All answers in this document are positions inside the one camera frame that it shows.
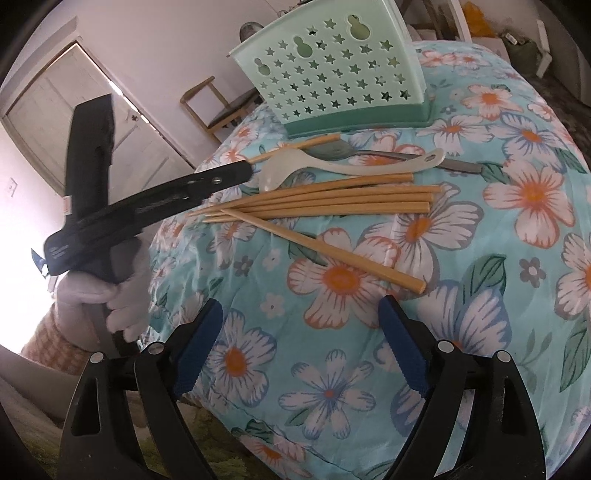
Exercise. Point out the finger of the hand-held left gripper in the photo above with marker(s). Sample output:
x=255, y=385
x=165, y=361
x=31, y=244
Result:
x=231, y=174

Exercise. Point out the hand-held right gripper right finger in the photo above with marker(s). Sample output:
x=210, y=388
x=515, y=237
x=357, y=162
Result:
x=401, y=350

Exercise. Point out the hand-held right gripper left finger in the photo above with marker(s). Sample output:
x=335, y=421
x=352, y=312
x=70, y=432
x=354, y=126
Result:
x=199, y=350

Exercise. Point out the white plastic spoon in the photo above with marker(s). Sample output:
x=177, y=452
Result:
x=277, y=173

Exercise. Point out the metal fork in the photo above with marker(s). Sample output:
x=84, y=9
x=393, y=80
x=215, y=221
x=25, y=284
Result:
x=328, y=150

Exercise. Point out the green star-cutout utensil basket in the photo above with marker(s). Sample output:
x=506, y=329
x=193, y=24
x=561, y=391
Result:
x=323, y=69

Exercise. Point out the person's left hand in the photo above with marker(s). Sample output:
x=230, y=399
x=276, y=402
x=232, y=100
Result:
x=129, y=304

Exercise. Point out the wooden chair with dark seat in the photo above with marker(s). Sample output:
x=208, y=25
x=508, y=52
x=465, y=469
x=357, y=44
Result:
x=231, y=108

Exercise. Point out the white door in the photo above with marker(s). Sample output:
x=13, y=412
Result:
x=55, y=110

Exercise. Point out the floral turquoise blanket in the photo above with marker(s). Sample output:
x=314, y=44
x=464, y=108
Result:
x=461, y=258

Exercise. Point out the yellow plastic bag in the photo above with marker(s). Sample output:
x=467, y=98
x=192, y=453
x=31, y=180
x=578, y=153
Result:
x=478, y=21

